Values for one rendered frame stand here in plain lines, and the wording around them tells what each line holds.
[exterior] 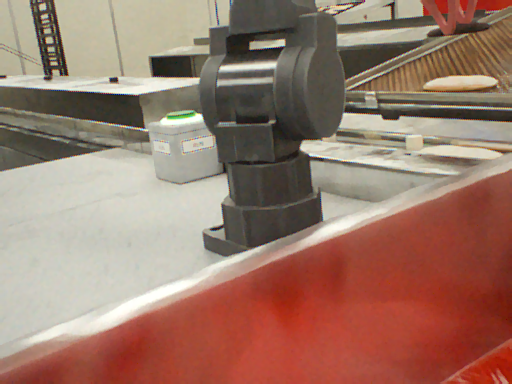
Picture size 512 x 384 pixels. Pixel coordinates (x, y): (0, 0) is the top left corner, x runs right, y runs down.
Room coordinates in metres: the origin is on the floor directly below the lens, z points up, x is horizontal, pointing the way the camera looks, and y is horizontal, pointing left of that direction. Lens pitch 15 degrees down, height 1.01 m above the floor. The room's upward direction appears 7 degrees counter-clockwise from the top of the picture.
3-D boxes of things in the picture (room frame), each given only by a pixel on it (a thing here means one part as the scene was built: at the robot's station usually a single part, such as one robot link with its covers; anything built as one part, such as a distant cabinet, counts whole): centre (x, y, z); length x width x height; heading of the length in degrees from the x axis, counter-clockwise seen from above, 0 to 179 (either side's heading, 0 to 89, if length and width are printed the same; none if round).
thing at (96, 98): (1.68, 0.40, 0.89); 1.25 x 0.18 x 0.09; 32
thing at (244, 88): (0.58, -0.03, 0.94); 0.09 x 0.05 x 0.10; 148
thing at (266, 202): (0.56, -0.02, 0.86); 0.12 x 0.09 x 0.08; 32
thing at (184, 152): (0.90, 0.07, 0.84); 0.08 x 0.08 x 0.11; 32
